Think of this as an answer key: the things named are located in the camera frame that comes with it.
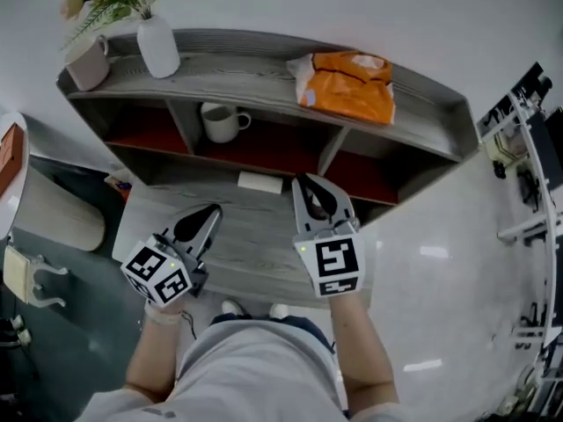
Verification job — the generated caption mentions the brown box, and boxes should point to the brown box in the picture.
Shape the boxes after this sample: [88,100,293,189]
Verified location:
[0,122,26,198]

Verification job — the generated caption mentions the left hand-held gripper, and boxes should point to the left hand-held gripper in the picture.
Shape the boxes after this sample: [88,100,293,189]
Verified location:
[120,203,223,309]

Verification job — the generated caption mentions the white metal rack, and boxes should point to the white metal rack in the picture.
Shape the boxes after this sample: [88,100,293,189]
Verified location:
[476,61,563,422]

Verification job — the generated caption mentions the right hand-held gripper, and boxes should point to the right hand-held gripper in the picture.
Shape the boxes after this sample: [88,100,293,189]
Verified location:
[291,172,367,299]

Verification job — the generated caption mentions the white ribbed vase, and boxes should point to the white ribbed vase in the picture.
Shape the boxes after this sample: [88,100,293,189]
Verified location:
[135,13,182,80]

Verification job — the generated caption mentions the orange plastic bag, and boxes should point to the orange plastic bag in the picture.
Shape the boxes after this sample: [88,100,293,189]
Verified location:
[286,50,397,126]

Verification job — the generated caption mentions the person's grey shirt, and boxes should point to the person's grey shirt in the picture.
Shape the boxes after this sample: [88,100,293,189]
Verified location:
[73,318,426,422]

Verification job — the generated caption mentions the person's blue trousers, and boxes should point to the person's blue trousers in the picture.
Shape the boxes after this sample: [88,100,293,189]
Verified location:
[209,313,338,355]

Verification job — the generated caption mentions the white cup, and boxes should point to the white cup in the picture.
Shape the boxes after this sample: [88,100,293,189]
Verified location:
[200,101,252,144]

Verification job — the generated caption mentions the beige wristband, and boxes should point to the beige wristband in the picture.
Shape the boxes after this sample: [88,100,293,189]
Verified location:
[144,307,184,325]

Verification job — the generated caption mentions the beige round pouf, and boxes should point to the beige round pouf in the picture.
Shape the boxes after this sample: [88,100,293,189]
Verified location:
[11,164,107,253]

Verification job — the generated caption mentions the pink cup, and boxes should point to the pink cup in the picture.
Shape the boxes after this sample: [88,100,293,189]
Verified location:
[63,33,111,92]

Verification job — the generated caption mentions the white ornate chair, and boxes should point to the white ornate chair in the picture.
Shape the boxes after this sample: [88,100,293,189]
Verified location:
[2,243,70,310]

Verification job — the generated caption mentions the white paper roll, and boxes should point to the white paper roll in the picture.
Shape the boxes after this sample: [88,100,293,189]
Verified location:
[237,170,284,195]

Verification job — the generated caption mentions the person's left forearm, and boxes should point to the person's left forearm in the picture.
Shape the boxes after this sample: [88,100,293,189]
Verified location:
[124,306,184,404]

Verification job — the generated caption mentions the round white side table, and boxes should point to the round white side table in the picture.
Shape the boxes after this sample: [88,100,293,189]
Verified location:
[0,111,31,239]

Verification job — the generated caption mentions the person's white left shoe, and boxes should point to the person's white left shoe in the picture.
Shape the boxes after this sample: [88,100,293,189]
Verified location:
[221,298,248,318]

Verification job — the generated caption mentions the small colourful packet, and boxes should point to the small colourful packet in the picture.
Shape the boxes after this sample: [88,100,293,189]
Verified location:
[104,171,134,202]

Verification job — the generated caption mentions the grey wooden shelf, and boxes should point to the grey wooden shelf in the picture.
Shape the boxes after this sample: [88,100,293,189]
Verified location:
[55,27,481,210]

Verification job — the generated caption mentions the thin black cable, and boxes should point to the thin black cable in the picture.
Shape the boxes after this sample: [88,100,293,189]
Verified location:
[180,309,198,341]

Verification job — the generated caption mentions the person's right forearm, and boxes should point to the person's right forearm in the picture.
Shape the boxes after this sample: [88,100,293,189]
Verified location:
[327,288,400,413]

